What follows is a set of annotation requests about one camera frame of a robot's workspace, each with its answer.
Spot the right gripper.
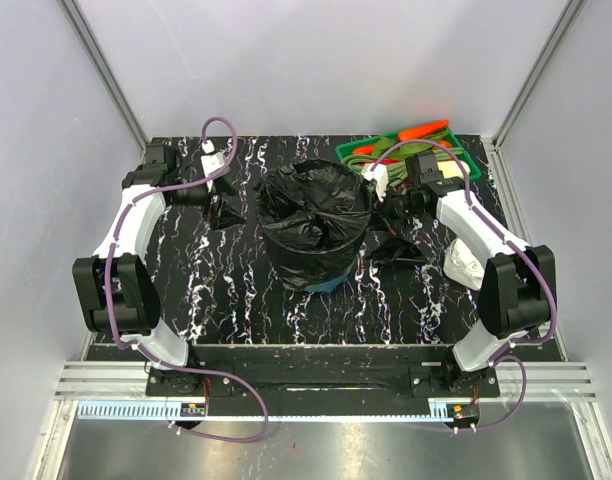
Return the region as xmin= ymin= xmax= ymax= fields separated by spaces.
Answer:
xmin=365 ymin=184 xmax=425 ymax=236

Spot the black trash bag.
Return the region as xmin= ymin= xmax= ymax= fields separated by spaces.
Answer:
xmin=255 ymin=159 xmax=373 ymax=291

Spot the teal plastic trash bin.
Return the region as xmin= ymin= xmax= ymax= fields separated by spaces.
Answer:
xmin=304 ymin=266 xmax=351 ymax=293

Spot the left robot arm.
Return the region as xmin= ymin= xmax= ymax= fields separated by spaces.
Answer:
xmin=72 ymin=140 xmax=244 ymax=395

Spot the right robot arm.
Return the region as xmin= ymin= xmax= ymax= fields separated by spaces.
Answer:
xmin=373 ymin=152 xmax=557 ymax=396

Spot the green long beans bundle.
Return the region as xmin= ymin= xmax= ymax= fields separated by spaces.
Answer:
xmin=342 ymin=146 xmax=463 ymax=183

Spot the green plastic vegetable tray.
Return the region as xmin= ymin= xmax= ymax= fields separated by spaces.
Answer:
xmin=335 ymin=126 xmax=481 ymax=186

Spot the small black bag roll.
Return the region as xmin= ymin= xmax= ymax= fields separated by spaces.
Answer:
xmin=367 ymin=237 xmax=427 ymax=267

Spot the large orange carrot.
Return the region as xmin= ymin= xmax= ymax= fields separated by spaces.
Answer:
xmin=397 ymin=120 xmax=450 ymax=142

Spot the small orange carrot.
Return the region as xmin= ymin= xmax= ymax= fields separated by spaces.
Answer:
xmin=353 ymin=145 xmax=374 ymax=155

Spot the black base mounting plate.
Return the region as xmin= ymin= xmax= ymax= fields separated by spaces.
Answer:
xmin=146 ymin=345 xmax=500 ymax=419

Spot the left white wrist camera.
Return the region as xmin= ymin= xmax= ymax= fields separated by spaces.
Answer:
xmin=200 ymin=140 xmax=225 ymax=193

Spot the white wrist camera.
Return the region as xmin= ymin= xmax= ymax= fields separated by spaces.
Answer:
xmin=200 ymin=140 xmax=225 ymax=193
xmin=361 ymin=163 xmax=389 ymax=202

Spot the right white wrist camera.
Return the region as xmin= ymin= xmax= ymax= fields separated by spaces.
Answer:
xmin=361 ymin=163 xmax=389 ymax=202

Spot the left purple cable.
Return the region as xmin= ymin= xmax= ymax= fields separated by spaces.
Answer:
xmin=103 ymin=117 xmax=271 ymax=444

